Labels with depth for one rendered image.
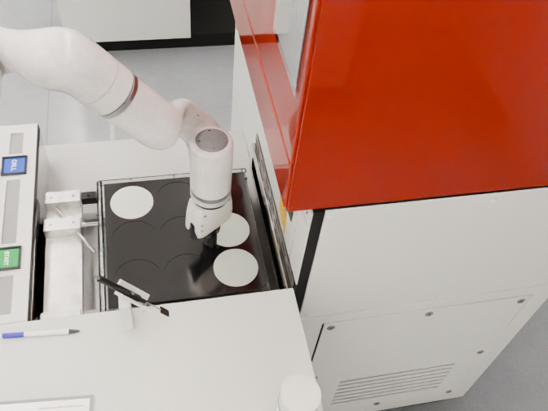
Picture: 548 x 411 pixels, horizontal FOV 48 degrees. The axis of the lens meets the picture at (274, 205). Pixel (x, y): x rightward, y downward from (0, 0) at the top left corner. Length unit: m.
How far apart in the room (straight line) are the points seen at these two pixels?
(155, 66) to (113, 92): 2.29
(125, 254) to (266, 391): 0.46
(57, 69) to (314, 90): 0.38
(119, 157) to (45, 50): 0.78
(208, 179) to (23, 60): 0.40
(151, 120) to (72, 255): 0.50
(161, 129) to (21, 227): 0.48
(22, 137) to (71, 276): 0.39
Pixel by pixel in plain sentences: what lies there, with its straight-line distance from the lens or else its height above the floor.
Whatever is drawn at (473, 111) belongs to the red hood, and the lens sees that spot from 1.02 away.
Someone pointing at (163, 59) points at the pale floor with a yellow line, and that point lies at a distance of 3.34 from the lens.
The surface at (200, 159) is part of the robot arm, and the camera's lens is 1.15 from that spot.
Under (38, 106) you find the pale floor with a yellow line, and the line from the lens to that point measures 3.14.
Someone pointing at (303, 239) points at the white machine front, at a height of 1.13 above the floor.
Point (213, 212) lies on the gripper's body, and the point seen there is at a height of 1.05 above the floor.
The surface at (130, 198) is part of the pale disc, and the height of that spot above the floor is 0.90.
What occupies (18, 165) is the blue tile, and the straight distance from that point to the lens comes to 1.54.
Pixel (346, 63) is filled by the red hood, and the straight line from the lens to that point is 0.86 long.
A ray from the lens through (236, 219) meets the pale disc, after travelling 1.46.
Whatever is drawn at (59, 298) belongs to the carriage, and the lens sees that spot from 1.40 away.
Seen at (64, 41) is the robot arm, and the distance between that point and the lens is 0.98.
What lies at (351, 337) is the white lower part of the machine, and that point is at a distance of 1.58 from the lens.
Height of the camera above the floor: 2.07
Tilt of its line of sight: 51 degrees down
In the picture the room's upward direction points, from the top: 8 degrees clockwise
